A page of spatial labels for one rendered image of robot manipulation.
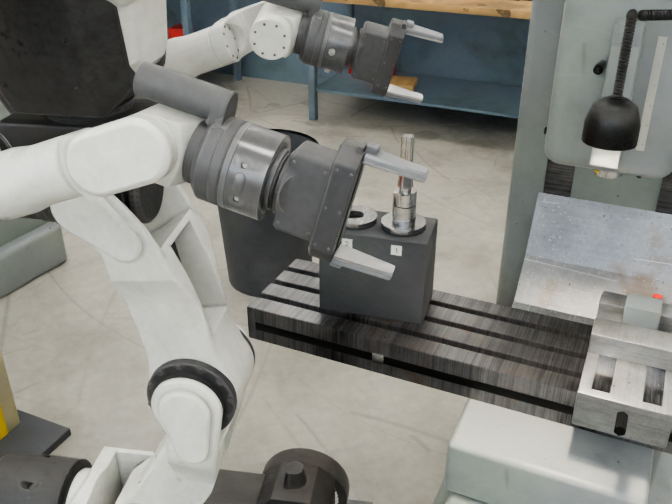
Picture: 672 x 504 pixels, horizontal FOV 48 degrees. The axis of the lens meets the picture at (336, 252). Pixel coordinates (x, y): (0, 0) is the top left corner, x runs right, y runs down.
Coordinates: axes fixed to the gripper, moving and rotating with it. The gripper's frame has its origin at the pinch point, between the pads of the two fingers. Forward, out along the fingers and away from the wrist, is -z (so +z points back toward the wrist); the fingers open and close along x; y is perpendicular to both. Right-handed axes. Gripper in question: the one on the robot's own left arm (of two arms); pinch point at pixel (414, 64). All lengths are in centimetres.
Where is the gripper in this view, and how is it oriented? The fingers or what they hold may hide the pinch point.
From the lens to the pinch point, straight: 126.1
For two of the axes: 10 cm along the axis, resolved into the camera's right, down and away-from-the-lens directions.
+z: -9.7, -2.4, -0.8
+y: 0.8, -5.7, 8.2
